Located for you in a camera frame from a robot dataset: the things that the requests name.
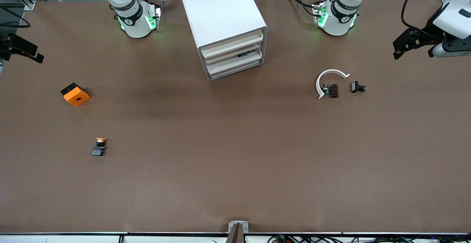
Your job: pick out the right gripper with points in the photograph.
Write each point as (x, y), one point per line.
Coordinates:
(8, 43)

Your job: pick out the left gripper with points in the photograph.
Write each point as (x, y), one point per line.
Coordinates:
(429, 28)

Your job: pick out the orange-capped push button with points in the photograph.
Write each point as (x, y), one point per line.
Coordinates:
(99, 149)

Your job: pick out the white drawer with orange button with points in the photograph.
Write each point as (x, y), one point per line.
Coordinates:
(224, 47)

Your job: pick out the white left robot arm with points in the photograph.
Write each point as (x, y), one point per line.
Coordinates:
(336, 25)

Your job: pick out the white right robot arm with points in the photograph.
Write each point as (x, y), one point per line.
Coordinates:
(134, 25)

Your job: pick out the white drawer cabinet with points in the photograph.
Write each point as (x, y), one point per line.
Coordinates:
(217, 7)

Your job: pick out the orange and black box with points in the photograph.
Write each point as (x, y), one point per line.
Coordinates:
(77, 97)

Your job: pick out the small black clip component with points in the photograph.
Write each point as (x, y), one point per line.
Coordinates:
(355, 87)

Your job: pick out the dark brown small component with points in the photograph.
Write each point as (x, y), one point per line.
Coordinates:
(333, 90)

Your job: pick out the grey metal table bracket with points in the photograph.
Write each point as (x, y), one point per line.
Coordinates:
(238, 228)

